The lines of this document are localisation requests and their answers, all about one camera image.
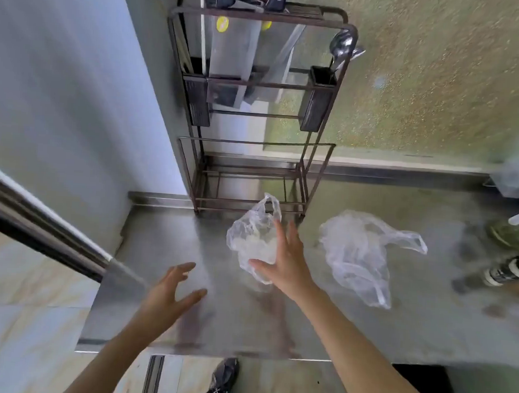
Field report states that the person's right hand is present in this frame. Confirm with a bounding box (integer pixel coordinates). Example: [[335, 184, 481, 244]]
[[246, 218, 325, 305]]

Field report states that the person's left hand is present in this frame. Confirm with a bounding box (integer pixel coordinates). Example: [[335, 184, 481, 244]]
[[134, 259, 210, 347]]

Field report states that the small clear plastic bag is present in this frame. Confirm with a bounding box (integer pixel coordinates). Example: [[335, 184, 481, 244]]
[[223, 191, 285, 286]]

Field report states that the white top oil dispenser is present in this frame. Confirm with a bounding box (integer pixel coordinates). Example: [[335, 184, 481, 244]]
[[484, 203, 519, 250]]

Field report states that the person's right forearm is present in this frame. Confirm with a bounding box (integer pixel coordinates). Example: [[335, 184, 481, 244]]
[[289, 283, 454, 393]]

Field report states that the person's left forearm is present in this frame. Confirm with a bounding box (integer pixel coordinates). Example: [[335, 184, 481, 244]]
[[60, 318, 165, 393]]

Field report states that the dark metal wire rack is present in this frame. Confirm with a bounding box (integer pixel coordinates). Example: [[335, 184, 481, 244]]
[[155, 0, 361, 225]]

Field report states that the large clear plastic bag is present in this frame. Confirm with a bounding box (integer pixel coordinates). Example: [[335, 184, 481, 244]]
[[314, 208, 430, 312]]

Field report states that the black shoe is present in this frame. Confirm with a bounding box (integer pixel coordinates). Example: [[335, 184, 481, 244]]
[[210, 356, 241, 392]]

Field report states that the metal ladle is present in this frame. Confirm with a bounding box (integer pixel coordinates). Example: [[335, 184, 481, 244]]
[[327, 30, 368, 77]]

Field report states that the pale wooden chopstick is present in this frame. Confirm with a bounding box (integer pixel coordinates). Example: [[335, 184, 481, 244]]
[[194, 0, 211, 76]]

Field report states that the metal floor rail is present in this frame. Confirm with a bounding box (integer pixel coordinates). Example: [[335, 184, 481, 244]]
[[141, 353, 166, 393]]

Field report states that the steel door rail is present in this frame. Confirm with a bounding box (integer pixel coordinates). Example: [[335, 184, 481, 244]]
[[0, 156, 155, 287]]

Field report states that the black handle slim knife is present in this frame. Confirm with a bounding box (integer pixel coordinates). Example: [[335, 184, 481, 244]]
[[243, 0, 308, 110]]

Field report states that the black handle cleaver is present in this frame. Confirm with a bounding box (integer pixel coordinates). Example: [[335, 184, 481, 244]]
[[207, 0, 264, 82]]

